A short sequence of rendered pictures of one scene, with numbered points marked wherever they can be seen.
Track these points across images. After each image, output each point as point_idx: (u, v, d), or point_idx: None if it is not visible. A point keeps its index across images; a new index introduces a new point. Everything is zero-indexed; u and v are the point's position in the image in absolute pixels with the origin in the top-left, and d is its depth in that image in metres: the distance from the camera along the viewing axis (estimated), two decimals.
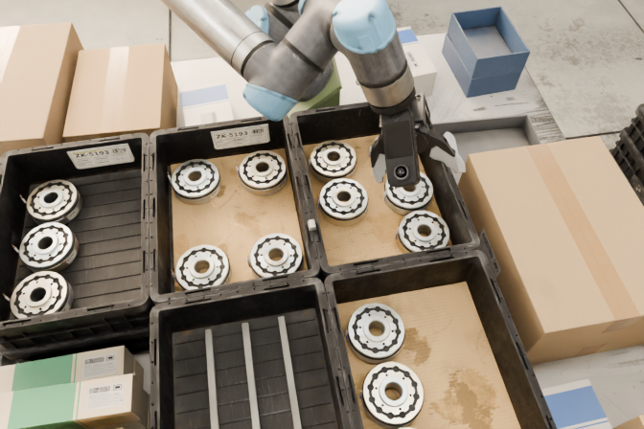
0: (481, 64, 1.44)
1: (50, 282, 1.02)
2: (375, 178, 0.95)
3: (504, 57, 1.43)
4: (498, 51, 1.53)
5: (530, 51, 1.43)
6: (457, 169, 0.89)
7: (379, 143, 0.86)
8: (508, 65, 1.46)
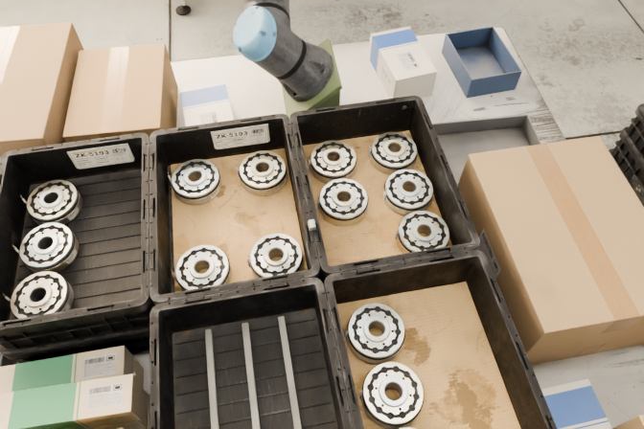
0: None
1: (50, 282, 1.02)
2: None
3: None
4: None
5: None
6: None
7: None
8: None
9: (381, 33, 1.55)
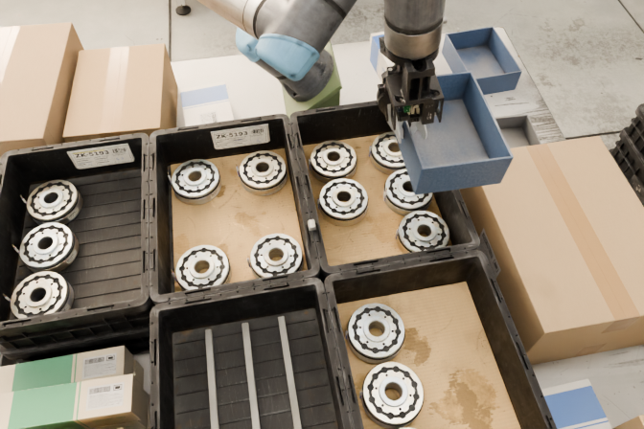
0: (429, 176, 0.85)
1: (50, 282, 1.02)
2: (414, 127, 0.90)
3: (469, 167, 0.85)
4: (464, 145, 0.95)
5: (513, 156, 0.85)
6: None
7: None
8: (475, 177, 0.88)
9: (381, 33, 1.55)
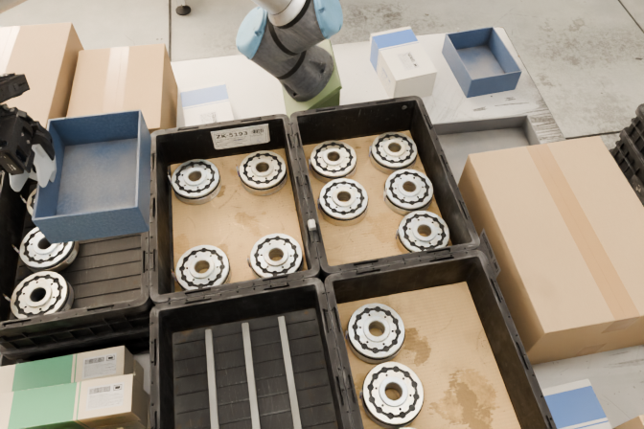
0: (48, 227, 0.80)
1: (50, 282, 1.02)
2: (55, 172, 0.85)
3: (89, 216, 0.79)
4: (126, 188, 0.89)
5: (136, 206, 0.79)
6: None
7: (36, 122, 0.77)
8: (109, 226, 0.82)
9: (381, 33, 1.55)
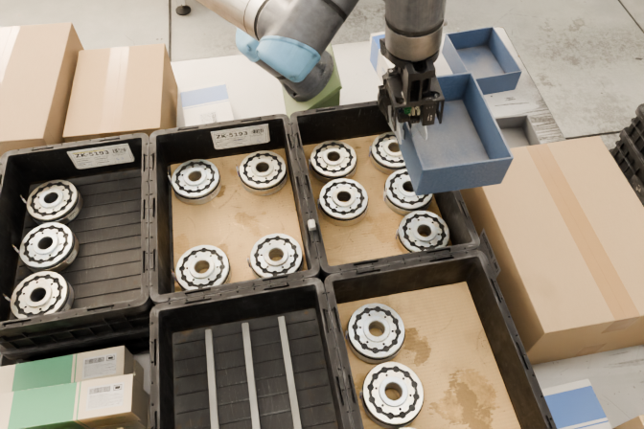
0: (430, 177, 0.85)
1: (50, 282, 1.02)
2: (414, 128, 0.90)
3: (470, 168, 0.85)
4: (464, 146, 0.95)
5: (513, 157, 0.85)
6: None
7: None
8: (475, 177, 0.88)
9: (381, 33, 1.55)
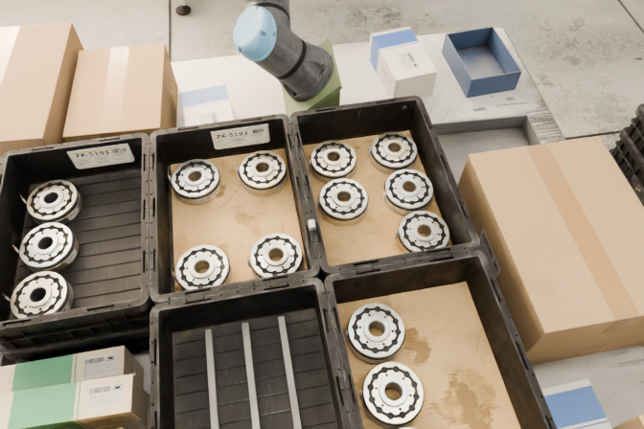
0: None
1: (50, 282, 1.02)
2: None
3: None
4: None
5: None
6: None
7: None
8: None
9: (381, 33, 1.55)
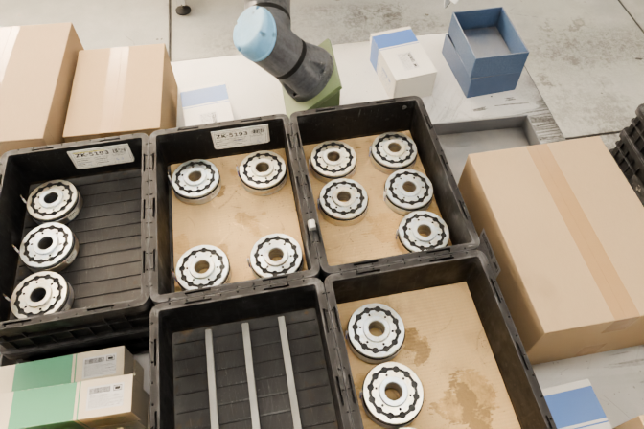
0: (479, 64, 1.44)
1: (50, 282, 1.02)
2: None
3: (503, 57, 1.43)
4: (498, 51, 1.53)
5: (529, 52, 1.43)
6: None
7: None
8: (506, 66, 1.46)
9: (381, 33, 1.55)
